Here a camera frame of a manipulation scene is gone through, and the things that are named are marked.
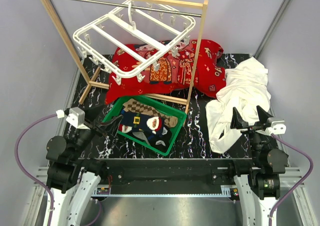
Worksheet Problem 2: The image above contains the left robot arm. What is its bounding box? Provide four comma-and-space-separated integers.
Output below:
43, 114, 123, 226

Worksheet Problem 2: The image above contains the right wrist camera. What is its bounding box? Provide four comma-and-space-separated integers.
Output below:
263, 117, 287, 136

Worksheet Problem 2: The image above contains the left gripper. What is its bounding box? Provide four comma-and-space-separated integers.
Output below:
69, 103, 123, 160

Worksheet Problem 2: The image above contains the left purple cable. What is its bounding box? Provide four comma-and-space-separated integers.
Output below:
14, 112, 59, 226

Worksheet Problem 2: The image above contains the red printed pillow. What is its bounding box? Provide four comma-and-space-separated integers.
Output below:
105, 39, 226, 104

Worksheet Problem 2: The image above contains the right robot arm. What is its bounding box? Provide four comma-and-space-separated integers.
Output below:
227, 106, 289, 226

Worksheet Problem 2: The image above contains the white plastic clip hanger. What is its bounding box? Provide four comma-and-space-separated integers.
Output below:
72, 0, 196, 85

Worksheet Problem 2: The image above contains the black grey sports sock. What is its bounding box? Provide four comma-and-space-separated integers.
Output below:
132, 126, 172, 152

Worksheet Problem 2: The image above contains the wooden clothes rack frame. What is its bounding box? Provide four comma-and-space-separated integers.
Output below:
40, 0, 208, 105

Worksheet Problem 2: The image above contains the metal hanging rod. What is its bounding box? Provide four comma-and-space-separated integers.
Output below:
41, 0, 203, 18

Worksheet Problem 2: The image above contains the beige argyle sock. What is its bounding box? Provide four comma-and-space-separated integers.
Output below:
123, 98, 178, 128

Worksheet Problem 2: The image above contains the black base crossbar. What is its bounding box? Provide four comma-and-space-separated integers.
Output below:
96, 158, 252, 185

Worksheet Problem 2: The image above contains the white crumpled cloth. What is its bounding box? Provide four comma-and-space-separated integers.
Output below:
205, 57, 271, 154

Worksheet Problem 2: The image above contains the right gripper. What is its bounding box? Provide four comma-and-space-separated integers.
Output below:
230, 104, 274, 166

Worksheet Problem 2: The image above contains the navy santa christmas sock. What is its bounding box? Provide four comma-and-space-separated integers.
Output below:
118, 110, 164, 135

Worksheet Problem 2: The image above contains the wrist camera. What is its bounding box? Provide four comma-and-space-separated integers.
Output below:
55, 107, 89, 130
263, 117, 287, 136

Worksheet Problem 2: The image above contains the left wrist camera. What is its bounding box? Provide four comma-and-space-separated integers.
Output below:
55, 107, 89, 130

